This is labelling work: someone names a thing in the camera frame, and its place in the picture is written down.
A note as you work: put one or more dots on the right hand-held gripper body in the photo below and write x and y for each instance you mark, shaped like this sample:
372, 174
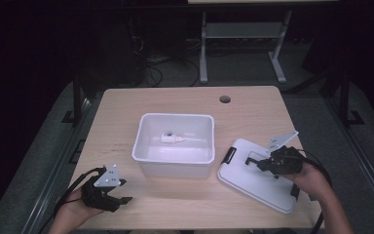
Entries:
282, 161

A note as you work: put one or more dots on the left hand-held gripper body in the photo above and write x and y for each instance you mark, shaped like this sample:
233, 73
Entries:
102, 195

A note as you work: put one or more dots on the white box lid black latches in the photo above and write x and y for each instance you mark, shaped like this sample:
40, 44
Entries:
250, 182

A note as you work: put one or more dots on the white plastic storage box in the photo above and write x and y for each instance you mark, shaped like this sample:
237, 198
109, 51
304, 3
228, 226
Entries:
175, 154

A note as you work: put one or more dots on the small white bottle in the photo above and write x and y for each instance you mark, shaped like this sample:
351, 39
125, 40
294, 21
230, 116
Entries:
169, 139

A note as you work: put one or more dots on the person's left hand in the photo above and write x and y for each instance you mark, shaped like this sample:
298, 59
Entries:
78, 208

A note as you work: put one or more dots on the person's right hand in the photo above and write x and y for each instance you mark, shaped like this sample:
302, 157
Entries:
311, 183

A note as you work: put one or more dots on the grey metal stand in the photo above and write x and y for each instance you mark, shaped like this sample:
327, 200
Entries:
240, 31

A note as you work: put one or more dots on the aluminium floor rail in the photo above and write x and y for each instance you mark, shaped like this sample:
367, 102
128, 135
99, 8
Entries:
363, 162
50, 182

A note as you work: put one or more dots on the black metal stand frame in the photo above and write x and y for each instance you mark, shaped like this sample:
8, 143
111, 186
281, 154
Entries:
345, 97
77, 97

